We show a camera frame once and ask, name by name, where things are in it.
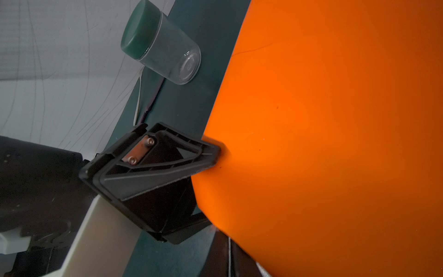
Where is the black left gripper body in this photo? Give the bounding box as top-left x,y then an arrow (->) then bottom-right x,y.
79,138 -> 211,244

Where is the orange wrapping paper sheet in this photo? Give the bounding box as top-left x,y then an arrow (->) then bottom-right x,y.
192,1 -> 443,277

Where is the blue serrated knife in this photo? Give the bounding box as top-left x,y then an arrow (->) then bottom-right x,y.
143,78 -> 165,122

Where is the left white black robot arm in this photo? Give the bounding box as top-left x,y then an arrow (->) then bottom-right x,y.
1,123 -> 221,277

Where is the silver metal fork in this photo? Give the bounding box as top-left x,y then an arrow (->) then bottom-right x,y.
133,68 -> 144,126

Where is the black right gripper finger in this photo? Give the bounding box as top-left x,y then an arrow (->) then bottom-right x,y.
199,230 -> 262,277

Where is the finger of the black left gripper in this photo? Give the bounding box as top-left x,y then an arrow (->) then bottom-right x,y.
91,122 -> 221,201

